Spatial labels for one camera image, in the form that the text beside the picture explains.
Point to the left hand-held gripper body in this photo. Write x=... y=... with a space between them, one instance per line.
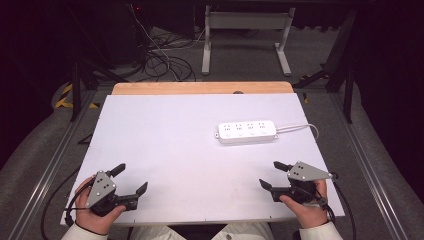
x=101 y=188

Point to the white metal desk frame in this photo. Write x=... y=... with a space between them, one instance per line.
x=246 y=20

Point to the wooden table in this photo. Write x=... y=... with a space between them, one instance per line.
x=200 y=88

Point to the person's left hand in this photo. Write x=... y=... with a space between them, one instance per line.
x=90 y=220

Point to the white board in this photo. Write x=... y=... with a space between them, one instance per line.
x=173 y=150

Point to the white power strip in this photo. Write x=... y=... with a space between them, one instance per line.
x=246 y=131

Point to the person's right hand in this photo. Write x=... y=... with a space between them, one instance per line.
x=310 y=215

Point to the person's legs beige trousers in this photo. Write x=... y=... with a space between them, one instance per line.
x=156 y=233

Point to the aluminium floor rail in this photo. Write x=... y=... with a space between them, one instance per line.
x=370 y=166
x=50 y=170

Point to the yellow black hazard tape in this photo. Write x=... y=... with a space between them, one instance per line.
x=66 y=100

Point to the black metal stand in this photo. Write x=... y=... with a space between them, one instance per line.
x=348 y=96
x=76 y=90

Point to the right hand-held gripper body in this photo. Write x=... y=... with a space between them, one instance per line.
x=305 y=173

